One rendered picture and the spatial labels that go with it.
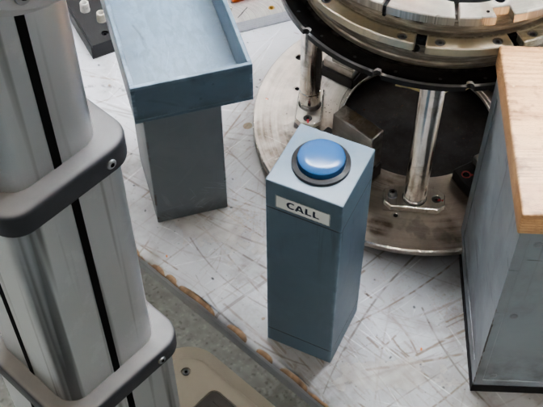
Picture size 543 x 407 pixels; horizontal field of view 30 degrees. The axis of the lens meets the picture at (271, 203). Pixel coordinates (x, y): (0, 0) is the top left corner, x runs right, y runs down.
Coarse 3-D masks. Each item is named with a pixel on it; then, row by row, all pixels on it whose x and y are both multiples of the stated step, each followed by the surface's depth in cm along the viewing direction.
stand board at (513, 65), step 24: (504, 48) 89; (528, 48) 89; (504, 72) 87; (528, 72) 87; (504, 96) 86; (528, 96) 85; (504, 120) 85; (528, 120) 83; (528, 144) 82; (528, 168) 80; (528, 192) 79; (528, 216) 77
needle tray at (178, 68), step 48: (144, 0) 99; (192, 0) 99; (144, 48) 95; (192, 48) 95; (240, 48) 89; (144, 96) 87; (192, 96) 88; (240, 96) 90; (144, 144) 105; (192, 144) 104; (192, 192) 110
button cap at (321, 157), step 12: (312, 144) 84; (324, 144) 84; (336, 144) 85; (300, 156) 84; (312, 156) 84; (324, 156) 84; (336, 156) 84; (300, 168) 84; (312, 168) 83; (324, 168) 83; (336, 168) 83
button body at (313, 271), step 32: (288, 160) 85; (352, 160) 85; (288, 192) 84; (320, 192) 83; (352, 192) 83; (288, 224) 87; (320, 224) 85; (352, 224) 88; (288, 256) 91; (320, 256) 88; (352, 256) 93; (288, 288) 95; (320, 288) 92; (352, 288) 99; (288, 320) 99; (320, 320) 96; (320, 352) 101
